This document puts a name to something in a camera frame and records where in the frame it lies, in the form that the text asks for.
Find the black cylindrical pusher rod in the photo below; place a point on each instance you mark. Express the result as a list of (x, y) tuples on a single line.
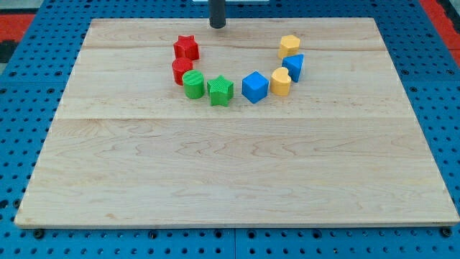
[(217, 13)]

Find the red star block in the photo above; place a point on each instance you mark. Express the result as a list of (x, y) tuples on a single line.
[(186, 47)]

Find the green star block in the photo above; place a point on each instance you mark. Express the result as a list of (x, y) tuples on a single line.
[(220, 91)]

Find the light wooden board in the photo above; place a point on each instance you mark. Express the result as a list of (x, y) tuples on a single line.
[(128, 149)]

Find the red cylinder block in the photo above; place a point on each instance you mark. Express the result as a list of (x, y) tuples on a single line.
[(179, 67)]

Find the green cylinder block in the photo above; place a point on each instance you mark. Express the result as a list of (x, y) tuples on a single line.
[(193, 84)]

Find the yellow hexagon block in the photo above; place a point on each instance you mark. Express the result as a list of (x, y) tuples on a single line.
[(289, 45)]

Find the blue cube block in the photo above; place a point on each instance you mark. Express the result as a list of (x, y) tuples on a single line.
[(255, 87)]

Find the blue triangle block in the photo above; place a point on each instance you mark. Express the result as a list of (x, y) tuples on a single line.
[(294, 65)]

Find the yellow heart block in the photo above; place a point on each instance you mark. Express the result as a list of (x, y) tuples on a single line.
[(280, 82)]

